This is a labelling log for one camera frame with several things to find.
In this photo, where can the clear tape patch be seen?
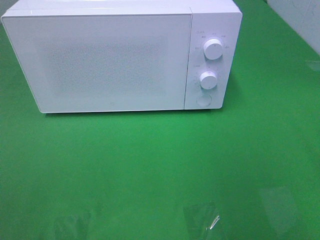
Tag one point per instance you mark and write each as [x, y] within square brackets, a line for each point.
[201, 216]

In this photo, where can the white wall panel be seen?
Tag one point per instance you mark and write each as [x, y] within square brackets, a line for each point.
[303, 16]

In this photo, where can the white microwave door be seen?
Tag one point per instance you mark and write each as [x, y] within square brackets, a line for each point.
[103, 63]

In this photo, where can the white microwave oven body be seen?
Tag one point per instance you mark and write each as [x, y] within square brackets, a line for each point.
[209, 19]

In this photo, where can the white microwave knob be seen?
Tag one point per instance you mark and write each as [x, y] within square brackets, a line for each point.
[208, 80]
[213, 49]

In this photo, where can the round microwave door button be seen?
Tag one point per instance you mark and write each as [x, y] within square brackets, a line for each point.
[204, 100]

